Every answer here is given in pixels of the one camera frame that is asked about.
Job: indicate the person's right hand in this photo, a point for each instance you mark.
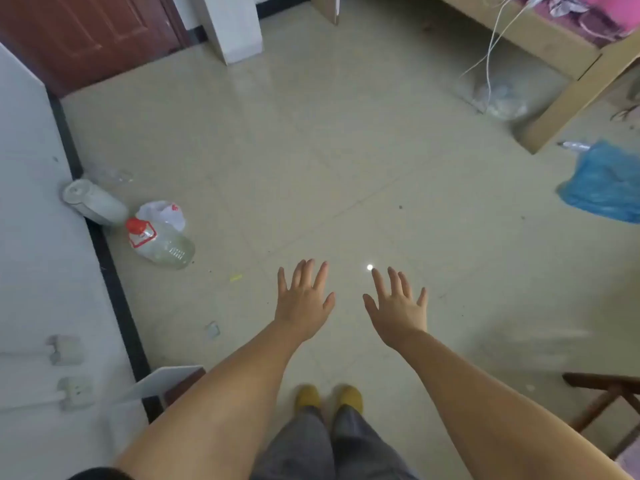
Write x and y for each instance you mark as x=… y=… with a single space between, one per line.
x=400 y=319

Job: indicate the person's left hand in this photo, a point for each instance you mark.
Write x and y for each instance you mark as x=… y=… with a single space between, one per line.
x=300 y=309

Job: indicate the person's right forearm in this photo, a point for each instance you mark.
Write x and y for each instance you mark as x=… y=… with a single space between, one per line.
x=475 y=409

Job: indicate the person's left forearm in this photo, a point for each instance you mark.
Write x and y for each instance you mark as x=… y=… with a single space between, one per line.
x=225 y=394

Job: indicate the person's left yellow shoe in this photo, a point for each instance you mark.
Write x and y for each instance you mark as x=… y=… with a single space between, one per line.
x=307 y=397

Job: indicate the person's yellow shoe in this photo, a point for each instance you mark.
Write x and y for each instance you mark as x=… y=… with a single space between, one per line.
x=348 y=398
x=307 y=397

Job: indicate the person's right yellow shoe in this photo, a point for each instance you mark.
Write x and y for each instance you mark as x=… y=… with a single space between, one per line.
x=348 y=398

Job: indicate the person's grey trousers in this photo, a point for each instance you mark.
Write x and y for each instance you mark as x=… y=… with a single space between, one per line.
x=300 y=444

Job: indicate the small clear plastic scrap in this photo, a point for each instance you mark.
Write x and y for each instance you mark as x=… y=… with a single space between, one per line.
x=213 y=330

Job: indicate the clear jug red cap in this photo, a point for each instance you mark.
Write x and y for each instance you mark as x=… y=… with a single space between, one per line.
x=165 y=247

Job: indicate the white flat board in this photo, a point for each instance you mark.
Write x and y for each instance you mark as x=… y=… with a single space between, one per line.
x=160 y=382

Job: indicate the white plastic bag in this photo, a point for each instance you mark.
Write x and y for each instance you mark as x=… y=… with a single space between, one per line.
x=160 y=212

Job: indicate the dark wooden stool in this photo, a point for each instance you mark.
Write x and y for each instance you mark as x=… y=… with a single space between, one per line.
x=600 y=382

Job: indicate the grey cylindrical container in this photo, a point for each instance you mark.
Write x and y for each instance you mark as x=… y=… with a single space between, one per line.
x=95 y=202

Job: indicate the clear plastic bag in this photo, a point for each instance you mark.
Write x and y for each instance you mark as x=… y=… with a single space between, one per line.
x=505 y=104

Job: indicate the blue plastic bag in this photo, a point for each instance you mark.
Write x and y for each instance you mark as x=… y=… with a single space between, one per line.
x=605 y=184

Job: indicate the white marker pen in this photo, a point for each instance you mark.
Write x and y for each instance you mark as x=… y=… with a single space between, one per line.
x=575 y=145

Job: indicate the brown wooden door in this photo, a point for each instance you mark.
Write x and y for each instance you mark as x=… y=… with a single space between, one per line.
x=75 y=34

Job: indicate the white wall socket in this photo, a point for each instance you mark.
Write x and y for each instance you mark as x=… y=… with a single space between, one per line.
x=76 y=393

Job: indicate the light wooden bed frame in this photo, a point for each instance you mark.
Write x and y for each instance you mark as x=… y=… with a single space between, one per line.
x=560 y=49

